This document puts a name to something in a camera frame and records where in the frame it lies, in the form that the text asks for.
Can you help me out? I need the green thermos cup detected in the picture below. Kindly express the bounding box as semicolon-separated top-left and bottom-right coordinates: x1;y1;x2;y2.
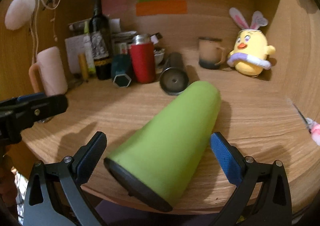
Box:
104;81;221;212

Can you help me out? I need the dark green hexagonal cup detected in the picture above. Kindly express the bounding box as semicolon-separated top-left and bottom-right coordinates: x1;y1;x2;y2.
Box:
111;54;132;88

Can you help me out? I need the black thermos cup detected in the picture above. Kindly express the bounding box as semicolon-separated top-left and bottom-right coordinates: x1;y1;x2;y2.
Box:
159;52;189;96

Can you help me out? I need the small yellow tube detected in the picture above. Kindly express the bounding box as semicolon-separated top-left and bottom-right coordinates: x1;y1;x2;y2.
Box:
78;53;89;82

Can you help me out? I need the white paper note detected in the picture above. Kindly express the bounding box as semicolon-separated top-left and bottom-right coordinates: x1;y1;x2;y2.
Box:
65;34;85;74

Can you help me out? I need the slim green spray bottle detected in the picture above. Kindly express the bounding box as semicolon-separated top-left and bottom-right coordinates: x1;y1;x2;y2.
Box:
84;21;96;75

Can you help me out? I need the white fluffy bunny headband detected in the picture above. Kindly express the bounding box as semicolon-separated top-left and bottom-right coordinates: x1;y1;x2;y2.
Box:
4;0;36;31

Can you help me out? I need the pink cat paw toy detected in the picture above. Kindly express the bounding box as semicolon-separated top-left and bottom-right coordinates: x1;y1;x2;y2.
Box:
306;117;320;146

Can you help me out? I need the dark wine bottle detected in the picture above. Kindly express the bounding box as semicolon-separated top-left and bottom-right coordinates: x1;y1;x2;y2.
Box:
89;0;114;80

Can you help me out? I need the red thermos bottle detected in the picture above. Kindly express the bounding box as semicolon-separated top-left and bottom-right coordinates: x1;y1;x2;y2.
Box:
130;34;156;84

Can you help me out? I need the pink sticky note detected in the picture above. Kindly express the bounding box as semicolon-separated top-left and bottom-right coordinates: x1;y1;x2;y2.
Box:
101;0;128;15

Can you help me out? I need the yellow chick plush toy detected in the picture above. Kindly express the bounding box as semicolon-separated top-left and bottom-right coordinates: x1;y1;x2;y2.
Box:
227;7;276;77

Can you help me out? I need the beige mug with lid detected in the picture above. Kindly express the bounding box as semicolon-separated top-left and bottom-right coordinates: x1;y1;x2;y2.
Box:
198;37;226;70

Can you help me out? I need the orange sticky note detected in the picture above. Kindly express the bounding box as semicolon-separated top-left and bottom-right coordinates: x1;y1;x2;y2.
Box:
136;0;188;17

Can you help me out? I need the pink cup with handle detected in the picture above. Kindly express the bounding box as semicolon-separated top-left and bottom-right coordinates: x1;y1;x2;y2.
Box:
29;46;68;96

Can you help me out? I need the white charging cable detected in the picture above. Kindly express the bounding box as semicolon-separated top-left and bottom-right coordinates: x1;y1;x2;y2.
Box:
30;0;65;65

